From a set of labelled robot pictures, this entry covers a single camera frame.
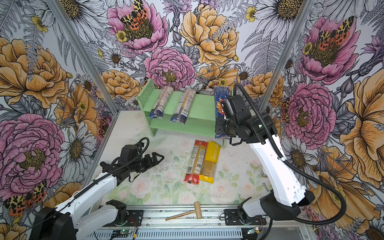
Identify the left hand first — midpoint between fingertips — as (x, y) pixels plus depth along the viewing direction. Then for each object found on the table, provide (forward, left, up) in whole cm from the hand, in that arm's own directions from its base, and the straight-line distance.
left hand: (158, 164), depth 83 cm
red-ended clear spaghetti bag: (+4, -20, -6) cm, 22 cm away
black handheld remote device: (+1, +31, -6) cm, 32 cm away
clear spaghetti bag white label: (+23, -14, +21) cm, 34 cm away
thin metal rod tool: (-9, -59, -9) cm, 60 cm away
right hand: (+2, -31, +27) cm, 41 cm away
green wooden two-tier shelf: (+17, -23, +17) cm, 34 cm away
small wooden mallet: (-21, -21, -7) cm, 31 cm away
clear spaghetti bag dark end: (+30, -3, +21) cm, 37 cm away
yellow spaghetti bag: (+10, -31, -6) cm, 33 cm away
